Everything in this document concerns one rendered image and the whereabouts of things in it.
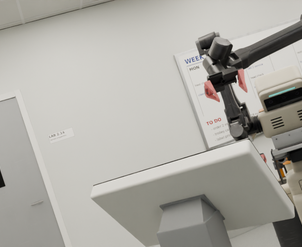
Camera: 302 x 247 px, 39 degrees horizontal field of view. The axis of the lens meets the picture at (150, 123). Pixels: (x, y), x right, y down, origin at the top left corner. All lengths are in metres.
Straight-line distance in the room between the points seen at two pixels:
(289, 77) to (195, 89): 2.68
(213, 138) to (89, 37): 1.69
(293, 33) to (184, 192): 0.75
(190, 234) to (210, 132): 3.47
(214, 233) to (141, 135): 3.31
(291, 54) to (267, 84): 3.17
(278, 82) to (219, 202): 0.92
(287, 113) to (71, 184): 2.77
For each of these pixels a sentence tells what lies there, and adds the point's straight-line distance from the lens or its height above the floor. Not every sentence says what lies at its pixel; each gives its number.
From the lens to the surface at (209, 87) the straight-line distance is 1.41.
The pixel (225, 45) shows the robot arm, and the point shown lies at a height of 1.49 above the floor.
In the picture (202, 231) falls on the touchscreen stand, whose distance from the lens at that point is 1.17.
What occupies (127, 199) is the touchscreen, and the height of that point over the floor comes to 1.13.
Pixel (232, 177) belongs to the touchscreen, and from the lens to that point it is 1.14.
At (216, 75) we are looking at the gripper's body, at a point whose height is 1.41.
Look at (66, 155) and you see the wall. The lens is 4.36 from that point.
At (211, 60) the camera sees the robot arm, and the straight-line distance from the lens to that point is 1.51.
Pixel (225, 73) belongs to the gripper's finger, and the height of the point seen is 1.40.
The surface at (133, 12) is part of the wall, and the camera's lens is 4.72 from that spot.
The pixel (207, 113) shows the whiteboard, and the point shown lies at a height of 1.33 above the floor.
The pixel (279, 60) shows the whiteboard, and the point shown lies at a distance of 5.09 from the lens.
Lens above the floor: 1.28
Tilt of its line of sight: 2 degrees up
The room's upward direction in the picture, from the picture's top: 19 degrees counter-clockwise
